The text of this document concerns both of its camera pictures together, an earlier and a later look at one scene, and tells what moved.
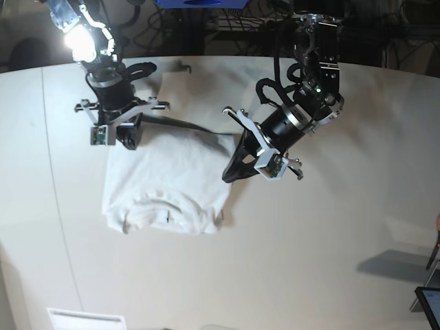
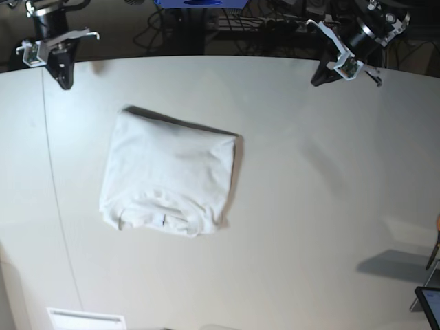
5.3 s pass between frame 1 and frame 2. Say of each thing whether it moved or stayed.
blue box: stayed
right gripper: moved
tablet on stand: stayed
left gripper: moved
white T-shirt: stayed
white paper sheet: stayed
